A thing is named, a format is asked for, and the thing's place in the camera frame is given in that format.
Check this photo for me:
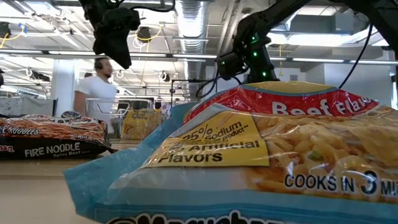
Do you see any silver ventilation duct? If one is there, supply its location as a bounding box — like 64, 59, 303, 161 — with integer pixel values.
174, 0, 214, 97

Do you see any yellow Maruchan ramen pack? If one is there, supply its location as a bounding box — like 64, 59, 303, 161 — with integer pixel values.
121, 108, 163, 141

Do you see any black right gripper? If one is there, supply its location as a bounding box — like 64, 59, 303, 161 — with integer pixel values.
244, 49, 280, 84

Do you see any white pillar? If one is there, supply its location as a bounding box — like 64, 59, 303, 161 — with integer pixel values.
51, 58, 78, 118

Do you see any blue Maruchan beef ramen pack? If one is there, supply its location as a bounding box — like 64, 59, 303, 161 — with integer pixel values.
63, 81, 398, 224

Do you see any person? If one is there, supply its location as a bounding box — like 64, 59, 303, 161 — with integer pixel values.
73, 57, 118, 125

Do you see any clear plastic bin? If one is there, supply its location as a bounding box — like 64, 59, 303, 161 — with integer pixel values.
85, 98, 155, 140

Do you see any yellow hanging cord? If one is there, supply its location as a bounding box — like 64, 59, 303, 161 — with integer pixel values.
278, 45, 284, 78

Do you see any grey partition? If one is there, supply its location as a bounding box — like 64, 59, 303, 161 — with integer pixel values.
0, 96, 58, 118

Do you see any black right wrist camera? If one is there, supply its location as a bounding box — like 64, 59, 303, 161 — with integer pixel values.
216, 52, 247, 79

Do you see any black fire noodle pack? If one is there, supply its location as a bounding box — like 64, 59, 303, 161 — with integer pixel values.
0, 114, 113, 161

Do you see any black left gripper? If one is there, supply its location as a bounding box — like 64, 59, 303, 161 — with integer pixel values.
92, 8, 141, 70

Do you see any black right camera cable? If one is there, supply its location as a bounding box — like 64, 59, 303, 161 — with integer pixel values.
195, 76, 243, 100

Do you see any yellow ceiling cable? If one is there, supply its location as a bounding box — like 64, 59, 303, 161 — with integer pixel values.
0, 29, 26, 48

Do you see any black ceiling speaker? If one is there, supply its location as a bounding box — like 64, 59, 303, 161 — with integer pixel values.
136, 26, 153, 43

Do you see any long ceiling light rail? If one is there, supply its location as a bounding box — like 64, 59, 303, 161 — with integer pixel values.
0, 49, 398, 66

